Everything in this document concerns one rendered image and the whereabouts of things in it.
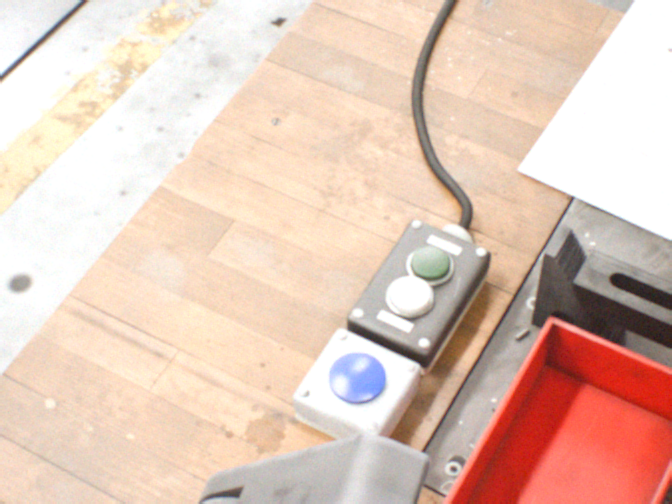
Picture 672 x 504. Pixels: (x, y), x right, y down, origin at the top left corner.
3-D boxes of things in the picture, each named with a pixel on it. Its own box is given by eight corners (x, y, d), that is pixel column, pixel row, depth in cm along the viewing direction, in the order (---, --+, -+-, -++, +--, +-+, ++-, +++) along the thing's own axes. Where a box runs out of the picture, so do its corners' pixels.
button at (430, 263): (403, 282, 99) (404, 267, 98) (421, 255, 101) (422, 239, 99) (438, 298, 98) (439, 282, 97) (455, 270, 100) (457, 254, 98)
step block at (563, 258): (530, 324, 99) (543, 252, 92) (546, 295, 100) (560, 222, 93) (610, 359, 97) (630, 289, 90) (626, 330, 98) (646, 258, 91)
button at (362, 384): (318, 398, 93) (317, 383, 92) (346, 356, 95) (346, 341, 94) (368, 422, 92) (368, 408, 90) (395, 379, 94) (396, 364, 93)
